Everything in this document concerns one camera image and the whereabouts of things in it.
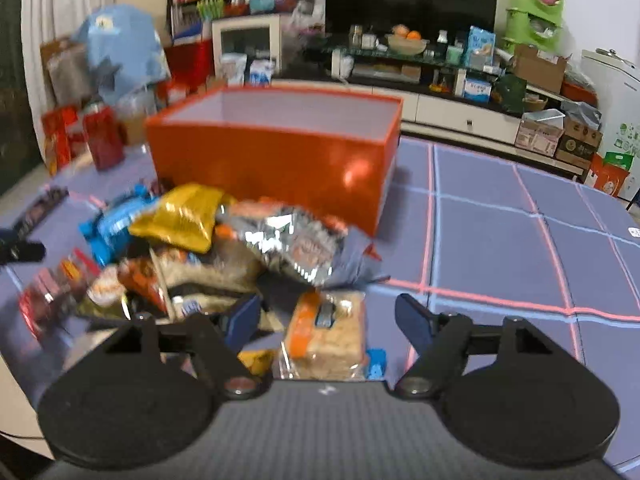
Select silver orange snack bag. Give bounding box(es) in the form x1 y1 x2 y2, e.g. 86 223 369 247
215 200 387 289

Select blue cookie packet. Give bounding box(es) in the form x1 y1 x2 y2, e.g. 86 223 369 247
78 183 158 266

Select white TV cabinet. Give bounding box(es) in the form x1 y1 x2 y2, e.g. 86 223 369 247
272 79 584 181

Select red soda can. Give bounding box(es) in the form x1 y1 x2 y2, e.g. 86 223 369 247
82 102 125 171

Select fruit bowl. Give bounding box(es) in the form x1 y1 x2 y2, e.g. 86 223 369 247
385 24 427 55

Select orange cracker pack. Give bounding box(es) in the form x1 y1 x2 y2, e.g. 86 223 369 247
274 289 369 382

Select blue shark cloth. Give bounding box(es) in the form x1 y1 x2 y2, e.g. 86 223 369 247
70 4 170 106

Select white side cabinet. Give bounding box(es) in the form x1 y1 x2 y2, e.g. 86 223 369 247
210 14 282 76

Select cardboard box on cabinet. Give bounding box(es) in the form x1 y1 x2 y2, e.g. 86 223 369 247
512 44 567 93

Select orange storage box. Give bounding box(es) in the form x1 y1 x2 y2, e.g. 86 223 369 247
145 86 402 235

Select yellow chip bag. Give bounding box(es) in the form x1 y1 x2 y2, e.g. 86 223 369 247
128 183 235 254

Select green stacked storage bins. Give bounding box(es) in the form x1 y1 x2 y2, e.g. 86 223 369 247
503 0 565 54

